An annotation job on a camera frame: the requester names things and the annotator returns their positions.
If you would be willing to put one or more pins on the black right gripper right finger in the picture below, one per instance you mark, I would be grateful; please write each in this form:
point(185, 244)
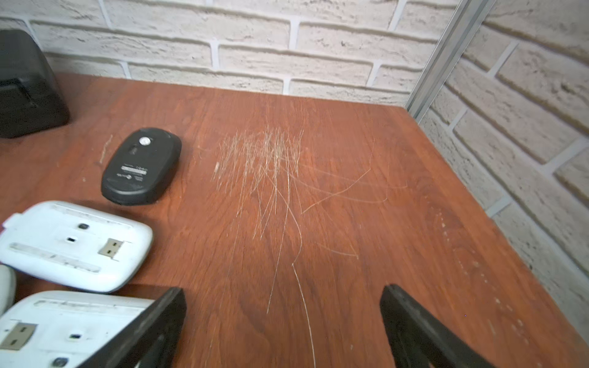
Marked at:
point(418, 339)

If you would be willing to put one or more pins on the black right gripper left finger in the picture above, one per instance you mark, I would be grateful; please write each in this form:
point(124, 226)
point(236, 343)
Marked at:
point(150, 340)

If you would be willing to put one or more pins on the aluminium corner post right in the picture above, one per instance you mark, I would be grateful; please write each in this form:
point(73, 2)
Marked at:
point(464, 24)

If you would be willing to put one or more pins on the black mouse upside down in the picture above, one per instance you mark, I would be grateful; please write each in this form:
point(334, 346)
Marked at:
point(142, 167)

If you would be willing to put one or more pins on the black plastic tool case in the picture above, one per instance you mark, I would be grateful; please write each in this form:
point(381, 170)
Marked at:
point(31, 100)

